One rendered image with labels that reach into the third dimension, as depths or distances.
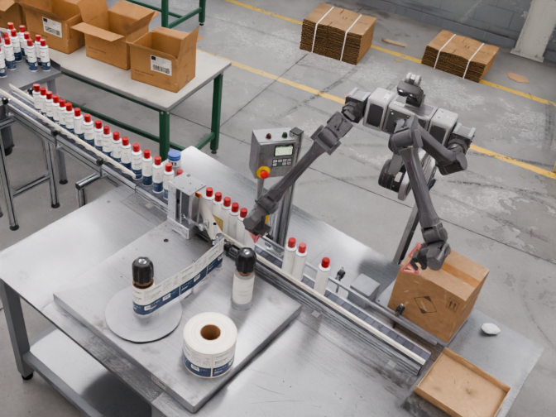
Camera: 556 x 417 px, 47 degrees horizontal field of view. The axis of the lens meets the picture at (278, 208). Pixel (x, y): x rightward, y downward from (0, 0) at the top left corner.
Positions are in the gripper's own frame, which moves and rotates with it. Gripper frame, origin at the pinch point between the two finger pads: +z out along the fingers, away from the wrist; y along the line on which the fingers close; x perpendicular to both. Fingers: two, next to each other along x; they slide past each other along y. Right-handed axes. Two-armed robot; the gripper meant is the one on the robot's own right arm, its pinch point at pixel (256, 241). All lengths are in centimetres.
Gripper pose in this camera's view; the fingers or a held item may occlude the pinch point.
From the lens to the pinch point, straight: 285.2
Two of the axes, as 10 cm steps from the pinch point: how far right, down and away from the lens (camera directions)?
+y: 7.9, 4.6, -4.0
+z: -1.2, 7.7, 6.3
